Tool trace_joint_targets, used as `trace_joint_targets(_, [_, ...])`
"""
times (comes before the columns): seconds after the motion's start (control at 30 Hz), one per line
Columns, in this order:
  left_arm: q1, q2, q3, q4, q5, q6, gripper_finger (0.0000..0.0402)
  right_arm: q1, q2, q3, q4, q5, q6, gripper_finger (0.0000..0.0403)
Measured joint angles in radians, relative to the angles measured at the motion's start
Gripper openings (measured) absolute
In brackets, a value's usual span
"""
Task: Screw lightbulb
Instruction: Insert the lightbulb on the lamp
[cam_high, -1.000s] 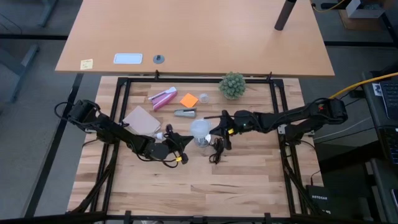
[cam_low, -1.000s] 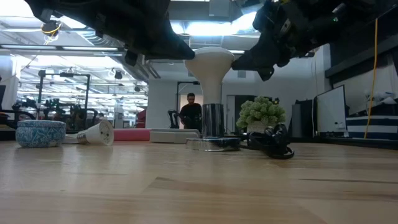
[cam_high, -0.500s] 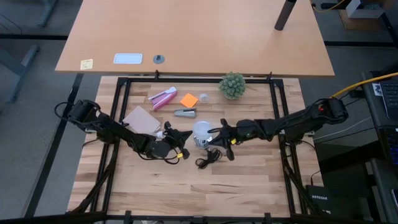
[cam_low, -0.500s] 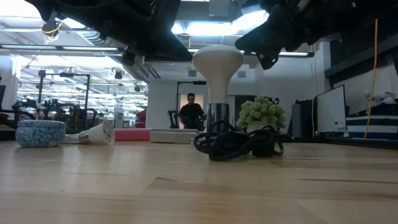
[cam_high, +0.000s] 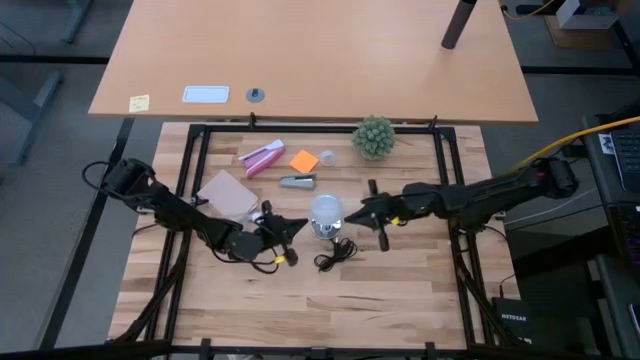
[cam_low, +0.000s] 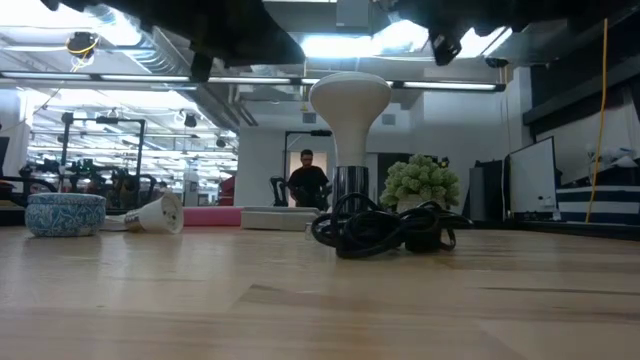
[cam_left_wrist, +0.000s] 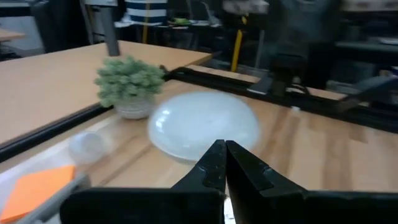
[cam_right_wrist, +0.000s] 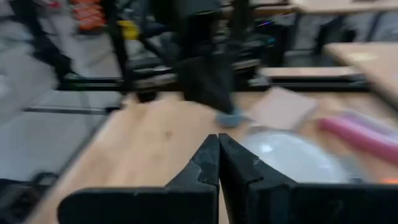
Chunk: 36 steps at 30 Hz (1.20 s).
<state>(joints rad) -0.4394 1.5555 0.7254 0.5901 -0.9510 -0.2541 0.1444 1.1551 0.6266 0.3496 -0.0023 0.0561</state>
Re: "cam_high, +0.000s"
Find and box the orange sticky note pad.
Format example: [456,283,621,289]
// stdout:
[288,149,320,174]

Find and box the white rectangular card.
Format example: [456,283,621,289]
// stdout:
[182,85,231,105]

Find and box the black aluminium table frame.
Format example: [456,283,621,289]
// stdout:
[39,113,532,360]

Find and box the black keyboard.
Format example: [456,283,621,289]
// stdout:
[610,128,640,195]

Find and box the artificial green potted plant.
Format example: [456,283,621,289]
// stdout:
[351,115,397,162]

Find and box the brown cardboard sheet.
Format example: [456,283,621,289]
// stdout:
[544,13,635,50]

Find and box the grey stapler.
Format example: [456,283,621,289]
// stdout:
[279,172,318,191]

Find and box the beige paper pad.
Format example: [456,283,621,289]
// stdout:
[196,168,260,221]

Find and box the pink stapler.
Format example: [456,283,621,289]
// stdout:
[237,139,287,180]

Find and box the black Netgear router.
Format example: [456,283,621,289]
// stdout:
[491,296,533,346]

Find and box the black power cord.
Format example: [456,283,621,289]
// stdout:
[313,236,359,273]

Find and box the grey open box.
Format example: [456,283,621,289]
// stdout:
[555,0,620,30]

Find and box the light wooden desk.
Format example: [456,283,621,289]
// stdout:
[88,0,539,125]

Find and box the dark grey cylinder post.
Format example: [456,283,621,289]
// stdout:
[440,0,479,50]

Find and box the yellow cable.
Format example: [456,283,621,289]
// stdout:
[501,0,557,22]
[518,115,640,171]

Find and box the grey table leg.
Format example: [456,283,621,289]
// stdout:
[0,71,65,166]

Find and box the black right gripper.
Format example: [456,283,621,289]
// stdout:
[344,178,444,253]

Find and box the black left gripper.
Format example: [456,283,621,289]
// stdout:
[227,200,310,268]

